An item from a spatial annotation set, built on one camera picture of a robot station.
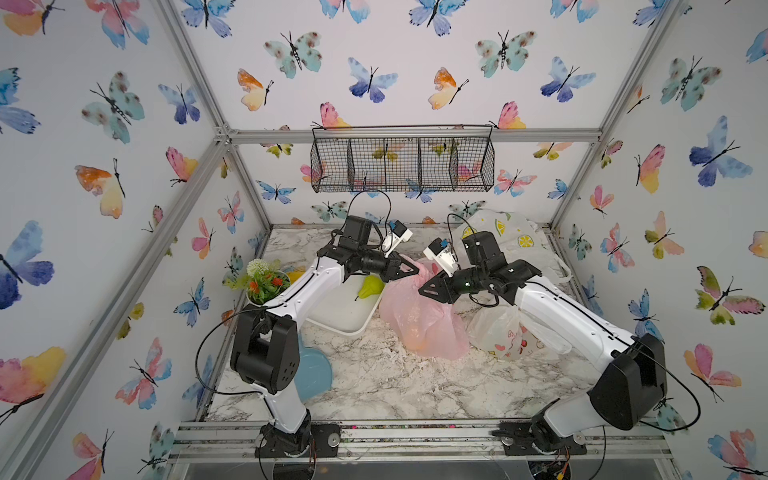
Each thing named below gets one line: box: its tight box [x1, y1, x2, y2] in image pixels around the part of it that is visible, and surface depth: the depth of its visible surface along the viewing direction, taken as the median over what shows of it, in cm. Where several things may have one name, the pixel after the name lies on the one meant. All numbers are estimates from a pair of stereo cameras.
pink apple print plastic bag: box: [379, 255, 470, 361], surface depth 80 cm
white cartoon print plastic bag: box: [469, 305, 572, 361], surface depth 85 cm
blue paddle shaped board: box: [294, 329, 332, 403], surface depth 86 cm
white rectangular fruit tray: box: [303, 274, 387, 336], surface depth 98 cm
